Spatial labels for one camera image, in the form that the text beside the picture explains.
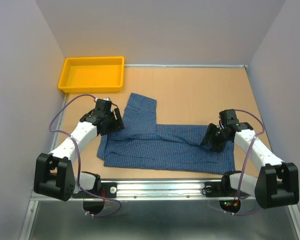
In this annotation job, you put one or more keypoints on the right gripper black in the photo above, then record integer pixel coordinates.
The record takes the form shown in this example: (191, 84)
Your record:
(210, 130)

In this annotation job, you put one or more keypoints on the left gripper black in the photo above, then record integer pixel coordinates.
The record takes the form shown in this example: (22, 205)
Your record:
(117, 125)

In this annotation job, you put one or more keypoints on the blue plaid long sleeve shirt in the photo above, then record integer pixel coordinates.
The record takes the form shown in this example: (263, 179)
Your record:
(145, 144)

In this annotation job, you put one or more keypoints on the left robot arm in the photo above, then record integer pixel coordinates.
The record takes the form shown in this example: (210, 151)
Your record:
(54, 171)

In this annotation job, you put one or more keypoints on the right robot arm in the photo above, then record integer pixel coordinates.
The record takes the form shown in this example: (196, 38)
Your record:
(266, 162)

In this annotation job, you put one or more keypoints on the yellow plastic bin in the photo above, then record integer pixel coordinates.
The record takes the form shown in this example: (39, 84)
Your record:
(102, 74)

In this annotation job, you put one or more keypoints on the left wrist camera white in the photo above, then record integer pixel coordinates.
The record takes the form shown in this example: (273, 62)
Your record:
(102, 99)

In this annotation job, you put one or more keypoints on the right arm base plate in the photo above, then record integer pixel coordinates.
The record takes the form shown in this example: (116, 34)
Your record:
(216, 189)

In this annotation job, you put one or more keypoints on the aluminium mounting rail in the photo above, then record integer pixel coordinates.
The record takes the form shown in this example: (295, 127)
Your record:
(152, 188)

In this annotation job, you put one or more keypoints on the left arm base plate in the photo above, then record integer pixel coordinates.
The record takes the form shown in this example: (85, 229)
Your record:
(103, 189)

